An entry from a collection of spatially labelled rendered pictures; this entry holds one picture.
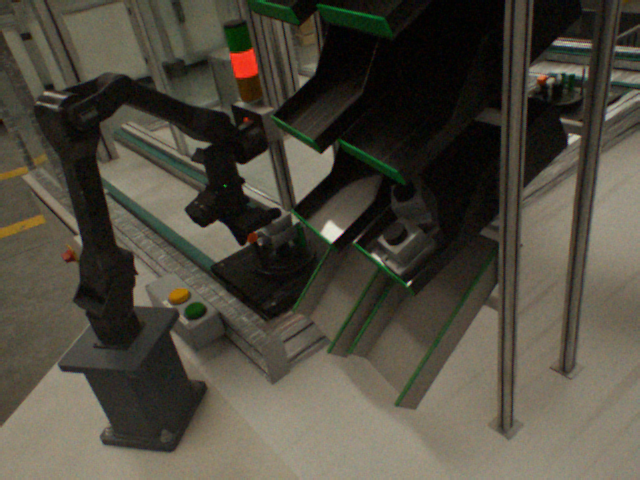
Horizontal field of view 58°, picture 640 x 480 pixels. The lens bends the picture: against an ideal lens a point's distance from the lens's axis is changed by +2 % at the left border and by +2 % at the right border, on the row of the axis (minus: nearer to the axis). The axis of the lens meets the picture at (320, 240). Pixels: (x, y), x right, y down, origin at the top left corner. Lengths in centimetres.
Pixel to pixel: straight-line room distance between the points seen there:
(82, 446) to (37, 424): 13
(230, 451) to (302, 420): 13
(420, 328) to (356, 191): 23
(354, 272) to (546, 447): 40
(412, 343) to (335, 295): 18
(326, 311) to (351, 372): 15
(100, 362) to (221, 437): 25
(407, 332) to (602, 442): 34
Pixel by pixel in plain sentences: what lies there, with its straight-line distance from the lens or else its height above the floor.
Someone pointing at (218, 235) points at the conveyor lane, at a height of 92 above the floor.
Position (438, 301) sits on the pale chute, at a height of 109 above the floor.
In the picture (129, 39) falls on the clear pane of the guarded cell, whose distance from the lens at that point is 239.
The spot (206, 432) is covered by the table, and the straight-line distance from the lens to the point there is 109.
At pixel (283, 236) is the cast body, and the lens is 117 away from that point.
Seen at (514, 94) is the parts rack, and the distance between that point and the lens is 67.
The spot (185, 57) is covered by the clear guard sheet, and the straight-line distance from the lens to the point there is 160.
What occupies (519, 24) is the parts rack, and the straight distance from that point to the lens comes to 64.
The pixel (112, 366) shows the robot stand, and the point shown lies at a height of 106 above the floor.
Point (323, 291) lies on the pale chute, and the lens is 102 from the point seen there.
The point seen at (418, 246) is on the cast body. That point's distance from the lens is 72.
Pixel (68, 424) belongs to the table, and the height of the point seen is 86.
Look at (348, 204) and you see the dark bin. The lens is 88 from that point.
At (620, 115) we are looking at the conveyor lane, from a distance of 182.
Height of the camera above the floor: 166
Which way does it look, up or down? 33 degrees down
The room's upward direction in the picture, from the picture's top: 11 degrees counter-clockwise
